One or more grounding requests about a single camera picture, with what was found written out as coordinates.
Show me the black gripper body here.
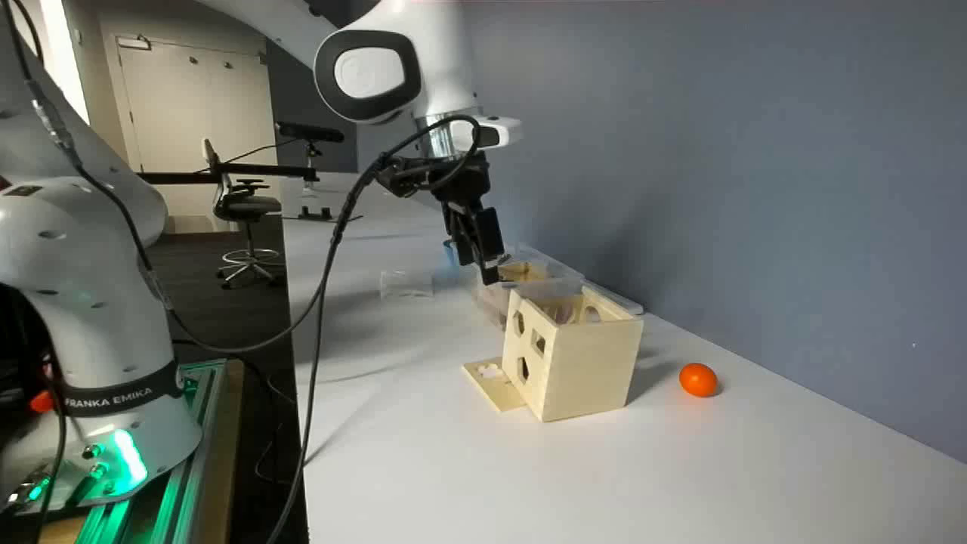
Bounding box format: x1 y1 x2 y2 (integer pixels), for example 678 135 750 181
377 117 505 266

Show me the robot mounting base rail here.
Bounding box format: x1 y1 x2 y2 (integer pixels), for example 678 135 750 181
0 360 245 544

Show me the wooden shape sorter cube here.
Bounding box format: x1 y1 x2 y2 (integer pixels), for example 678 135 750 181
502 290 643 423

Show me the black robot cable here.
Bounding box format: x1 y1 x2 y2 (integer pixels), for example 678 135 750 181
164 112 486 544

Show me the wooden shape sorter lid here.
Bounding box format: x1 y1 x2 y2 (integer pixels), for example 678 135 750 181
463 360 521 410

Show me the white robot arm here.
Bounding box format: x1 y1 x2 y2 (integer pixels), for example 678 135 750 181
0 0 520 504

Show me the clear plastic bin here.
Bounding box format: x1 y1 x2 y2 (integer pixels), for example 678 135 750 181
444 241 643 322

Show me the orange ball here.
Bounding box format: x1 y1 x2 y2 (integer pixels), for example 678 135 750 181
678 362 722 398

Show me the black office chair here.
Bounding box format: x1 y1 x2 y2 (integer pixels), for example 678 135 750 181
201 117 348 292

